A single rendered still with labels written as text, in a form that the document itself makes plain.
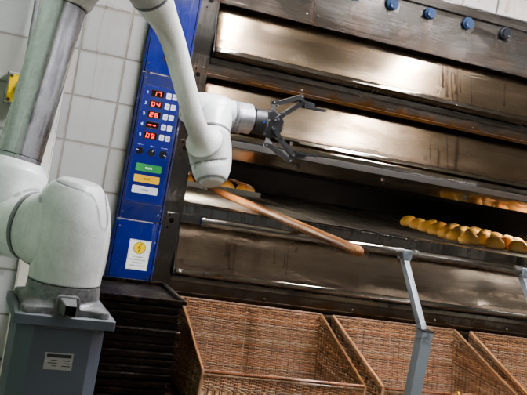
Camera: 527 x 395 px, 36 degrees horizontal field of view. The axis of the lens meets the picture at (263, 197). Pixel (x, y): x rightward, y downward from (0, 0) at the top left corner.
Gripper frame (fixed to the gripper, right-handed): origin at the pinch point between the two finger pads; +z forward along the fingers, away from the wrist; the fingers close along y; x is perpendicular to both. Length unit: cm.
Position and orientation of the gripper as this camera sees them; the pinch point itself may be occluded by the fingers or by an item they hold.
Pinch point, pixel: (317, 132)
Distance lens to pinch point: 237.4
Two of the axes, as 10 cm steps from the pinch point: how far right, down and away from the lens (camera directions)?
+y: -1.8, 9.8, 0.6
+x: 2.9, 1.1, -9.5
